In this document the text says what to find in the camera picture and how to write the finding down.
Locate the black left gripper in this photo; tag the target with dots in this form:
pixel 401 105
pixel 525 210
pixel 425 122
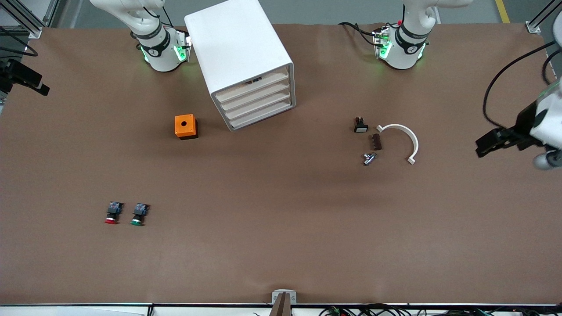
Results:
pixel 522 126

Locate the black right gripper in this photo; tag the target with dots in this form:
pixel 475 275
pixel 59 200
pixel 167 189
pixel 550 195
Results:
pixel 16 73

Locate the beige cabinet drawer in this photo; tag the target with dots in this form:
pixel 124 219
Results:
pixel 254 97
pixel 260 114
pixel 257 105
pixel 232 94

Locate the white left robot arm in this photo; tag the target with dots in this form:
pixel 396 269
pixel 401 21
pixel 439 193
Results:
pixel 406 59

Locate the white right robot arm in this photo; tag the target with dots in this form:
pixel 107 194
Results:
pixel 160 61

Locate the white square push button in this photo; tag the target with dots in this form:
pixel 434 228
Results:
pixel 361 127

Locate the white drawer cabinet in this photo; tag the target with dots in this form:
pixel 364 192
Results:
pixel 237 39

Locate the brown terminal block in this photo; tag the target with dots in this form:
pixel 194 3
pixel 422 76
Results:
pixel 376 142

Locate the silver metal connector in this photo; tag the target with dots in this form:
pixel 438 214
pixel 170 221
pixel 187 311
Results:
pixel 368 159

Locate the aluminium frame profile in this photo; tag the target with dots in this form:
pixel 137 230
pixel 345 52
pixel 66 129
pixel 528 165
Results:
pixel 532 27
pixel 35 31

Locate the white curved plastic bracket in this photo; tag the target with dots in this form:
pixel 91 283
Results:
pixel 415 142

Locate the red push button switch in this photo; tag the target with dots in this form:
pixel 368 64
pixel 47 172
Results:
pixel 115 207

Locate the orange button enclosure box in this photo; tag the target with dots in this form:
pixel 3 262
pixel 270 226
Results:
pixel 179 127

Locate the green push button switch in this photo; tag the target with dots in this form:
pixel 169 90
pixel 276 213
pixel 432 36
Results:
pixel 140 208

